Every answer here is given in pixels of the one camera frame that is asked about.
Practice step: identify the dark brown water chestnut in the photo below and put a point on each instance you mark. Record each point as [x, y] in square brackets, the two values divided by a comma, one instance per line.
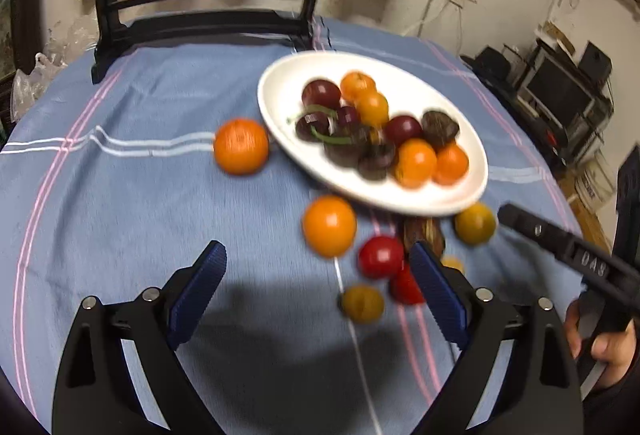
[345, 151]
[377, 162]

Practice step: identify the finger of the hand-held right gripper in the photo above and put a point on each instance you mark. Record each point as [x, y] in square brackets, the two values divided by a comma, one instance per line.
[535, 230]

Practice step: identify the yellow-green tomato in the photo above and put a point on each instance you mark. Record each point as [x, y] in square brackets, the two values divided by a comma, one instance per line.
[475, 223]

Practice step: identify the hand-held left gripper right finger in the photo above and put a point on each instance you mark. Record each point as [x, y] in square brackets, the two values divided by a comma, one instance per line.
[437, 290]

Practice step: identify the black monitor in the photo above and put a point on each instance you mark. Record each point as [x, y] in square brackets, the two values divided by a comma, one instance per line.
[557, 92]

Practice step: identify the black wooden chair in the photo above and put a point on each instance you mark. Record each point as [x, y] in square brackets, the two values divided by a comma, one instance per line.
[200, 22]

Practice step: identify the crumpled clear plastic wrap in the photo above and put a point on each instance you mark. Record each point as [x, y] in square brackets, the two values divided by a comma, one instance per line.
[72, 40]

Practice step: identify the tan longan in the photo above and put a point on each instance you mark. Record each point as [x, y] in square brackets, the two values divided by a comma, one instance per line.
[363, 303]
[452, 265]

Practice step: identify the person's right hand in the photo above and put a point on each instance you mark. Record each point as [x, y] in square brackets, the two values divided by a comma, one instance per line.
[612, 355]

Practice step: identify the person's right forearm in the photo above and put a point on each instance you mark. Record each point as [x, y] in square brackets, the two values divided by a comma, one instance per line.
[615, 407]

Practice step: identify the orange cherry tomato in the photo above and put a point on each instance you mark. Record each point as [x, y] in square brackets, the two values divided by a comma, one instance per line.
[329, 226]
[372, 109]
[415, 162]

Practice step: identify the black speaker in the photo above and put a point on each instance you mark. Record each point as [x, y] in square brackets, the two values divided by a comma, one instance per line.
[595, 62]

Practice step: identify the black hat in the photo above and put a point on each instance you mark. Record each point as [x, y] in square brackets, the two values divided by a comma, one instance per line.
[490, 70]

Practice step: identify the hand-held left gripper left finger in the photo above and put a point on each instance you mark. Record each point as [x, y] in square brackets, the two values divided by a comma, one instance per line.
[197, 295]

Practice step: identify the small tangerine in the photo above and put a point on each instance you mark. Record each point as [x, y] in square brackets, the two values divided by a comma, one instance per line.
[358, 85]

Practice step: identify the blue striped tablecloth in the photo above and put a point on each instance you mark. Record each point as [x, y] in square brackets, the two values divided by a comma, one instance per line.
[150, 215]

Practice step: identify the cardboard box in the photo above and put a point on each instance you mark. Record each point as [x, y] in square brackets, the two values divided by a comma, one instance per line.
[595, 182]

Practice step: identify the dark red cherry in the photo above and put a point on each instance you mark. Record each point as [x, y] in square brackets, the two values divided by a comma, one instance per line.
[348, 116]
[312, 125]

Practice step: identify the red cherry tomato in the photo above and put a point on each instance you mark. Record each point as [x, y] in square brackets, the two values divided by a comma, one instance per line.
[404, 287]
[380, 257]

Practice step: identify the clear plastic bag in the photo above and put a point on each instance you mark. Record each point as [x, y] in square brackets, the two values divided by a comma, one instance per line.
[35, 85]

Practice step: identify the white oval plate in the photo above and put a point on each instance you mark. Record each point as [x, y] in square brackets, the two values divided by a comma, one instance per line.
[295, 80]

